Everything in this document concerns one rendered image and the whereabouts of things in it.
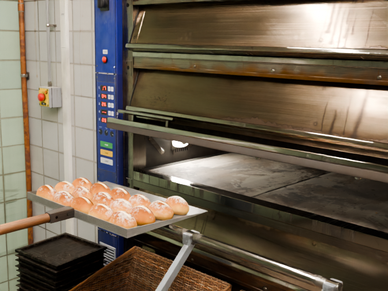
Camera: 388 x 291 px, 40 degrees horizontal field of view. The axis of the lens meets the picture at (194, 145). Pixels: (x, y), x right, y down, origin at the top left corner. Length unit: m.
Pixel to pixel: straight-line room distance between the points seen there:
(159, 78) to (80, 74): 0.53
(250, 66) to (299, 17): 0.24
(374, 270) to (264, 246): 0.41
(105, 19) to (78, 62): 0.31
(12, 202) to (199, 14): 1.61
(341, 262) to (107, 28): 1.36
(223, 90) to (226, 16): 0.27
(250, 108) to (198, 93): 0.26
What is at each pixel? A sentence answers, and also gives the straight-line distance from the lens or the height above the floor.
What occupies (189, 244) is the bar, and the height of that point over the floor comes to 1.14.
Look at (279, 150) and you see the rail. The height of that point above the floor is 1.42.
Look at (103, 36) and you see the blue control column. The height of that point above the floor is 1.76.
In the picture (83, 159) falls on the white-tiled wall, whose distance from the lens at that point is 2.67.
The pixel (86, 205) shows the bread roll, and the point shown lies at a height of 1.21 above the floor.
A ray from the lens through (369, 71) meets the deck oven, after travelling 1.65.
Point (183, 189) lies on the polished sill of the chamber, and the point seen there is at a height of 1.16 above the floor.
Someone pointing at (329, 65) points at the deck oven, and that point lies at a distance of 1.70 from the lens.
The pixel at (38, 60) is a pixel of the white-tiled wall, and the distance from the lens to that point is 2.93.
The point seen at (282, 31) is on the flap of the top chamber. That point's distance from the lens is 1.80.
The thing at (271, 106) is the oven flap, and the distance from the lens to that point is 1.83.
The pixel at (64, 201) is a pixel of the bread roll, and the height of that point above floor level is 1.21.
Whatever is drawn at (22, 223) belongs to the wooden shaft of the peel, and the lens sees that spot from 1.69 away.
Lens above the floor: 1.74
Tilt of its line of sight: 11 degrees down
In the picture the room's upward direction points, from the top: 1 degrees clockwise
